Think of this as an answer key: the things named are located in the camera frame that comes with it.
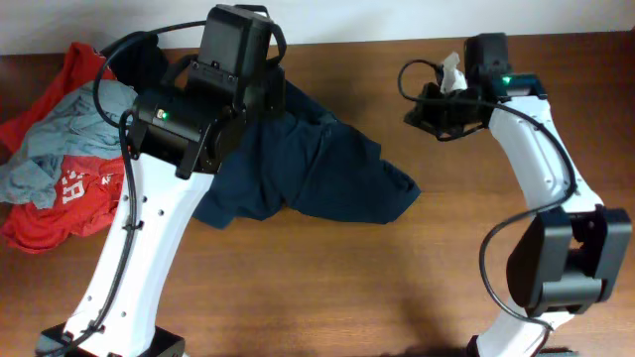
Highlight navy blue shorts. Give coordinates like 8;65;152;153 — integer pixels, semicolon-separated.
193;82;421;229

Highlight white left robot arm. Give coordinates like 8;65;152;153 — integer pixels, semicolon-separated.
36;4;287;357

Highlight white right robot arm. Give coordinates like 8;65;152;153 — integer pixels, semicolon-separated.
405;33;633;357

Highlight black garment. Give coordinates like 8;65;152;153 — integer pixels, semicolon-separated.
109;35;169;93

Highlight red printed t-shirt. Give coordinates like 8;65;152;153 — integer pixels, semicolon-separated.
1;43;123;254

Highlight grey t-shirt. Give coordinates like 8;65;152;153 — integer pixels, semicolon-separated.
1;81;121;209

